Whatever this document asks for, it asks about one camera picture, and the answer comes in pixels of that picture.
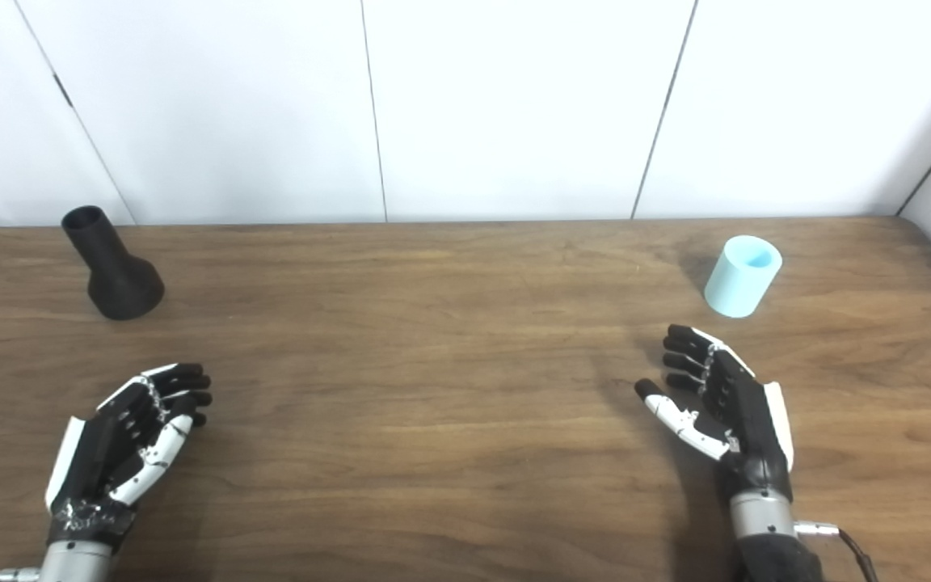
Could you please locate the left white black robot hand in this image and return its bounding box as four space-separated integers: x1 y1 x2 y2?
45 362 213 552

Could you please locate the black funnel-shaped nozzle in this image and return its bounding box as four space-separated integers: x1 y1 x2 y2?
61 205 166 321

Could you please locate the light blue cylinder cup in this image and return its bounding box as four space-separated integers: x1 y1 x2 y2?
704 235 783 319

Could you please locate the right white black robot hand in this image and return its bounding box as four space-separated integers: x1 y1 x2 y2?
634 324 795 506

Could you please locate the right wrist cable with connector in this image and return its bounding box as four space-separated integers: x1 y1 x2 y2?
793 521 878 582

